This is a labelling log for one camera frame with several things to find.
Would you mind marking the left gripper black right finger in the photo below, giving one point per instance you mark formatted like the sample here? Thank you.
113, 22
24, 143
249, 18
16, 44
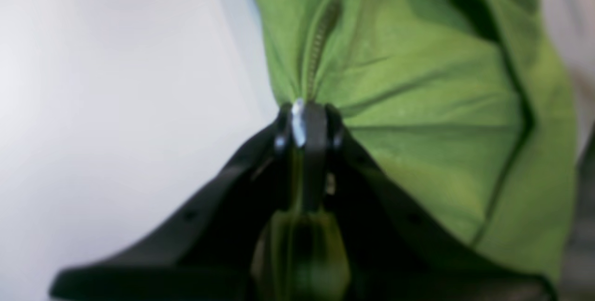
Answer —
397, 251

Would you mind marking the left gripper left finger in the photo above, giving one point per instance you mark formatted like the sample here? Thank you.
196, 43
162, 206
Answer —
203, 251

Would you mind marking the green T-shirt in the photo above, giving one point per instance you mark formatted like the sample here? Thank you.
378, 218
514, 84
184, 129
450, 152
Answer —
464, 103

